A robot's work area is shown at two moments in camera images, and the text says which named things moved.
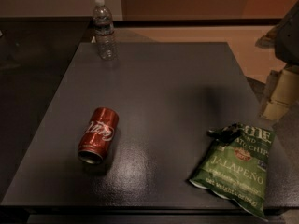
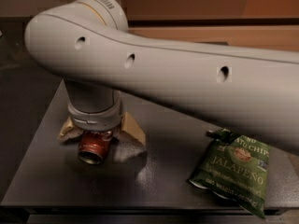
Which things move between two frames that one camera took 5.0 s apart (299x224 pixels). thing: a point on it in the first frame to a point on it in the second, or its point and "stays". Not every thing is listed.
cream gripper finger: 286,91 to 107,119
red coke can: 99,135 stays
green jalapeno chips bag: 234,165 stays
